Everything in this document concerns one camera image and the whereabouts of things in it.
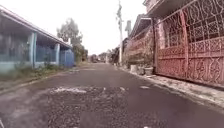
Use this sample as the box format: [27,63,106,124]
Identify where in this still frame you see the red brick house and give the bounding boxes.
[121,13,158,70]

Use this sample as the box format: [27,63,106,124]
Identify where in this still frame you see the utility pole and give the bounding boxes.
[115,0,124,66]

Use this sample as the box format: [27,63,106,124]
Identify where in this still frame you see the pale planter box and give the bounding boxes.
[143,66,154,76]

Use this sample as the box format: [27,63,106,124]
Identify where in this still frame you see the grey asphalt road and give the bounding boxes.
[0,62,224,128]

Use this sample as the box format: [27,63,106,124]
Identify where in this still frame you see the tall tree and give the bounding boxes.
[56,17,88,63]

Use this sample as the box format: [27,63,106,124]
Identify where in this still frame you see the concrete pavement strip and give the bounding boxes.
[117,65,224,110]

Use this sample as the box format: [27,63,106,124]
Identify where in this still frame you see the weedy grass verge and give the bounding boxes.
[0,61,90,93]

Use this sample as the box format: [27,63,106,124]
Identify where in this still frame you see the red ornate metal gate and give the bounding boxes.
[153,0,224,88]

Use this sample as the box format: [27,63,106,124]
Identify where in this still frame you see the blue and white building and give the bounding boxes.
[0,4,76,75]

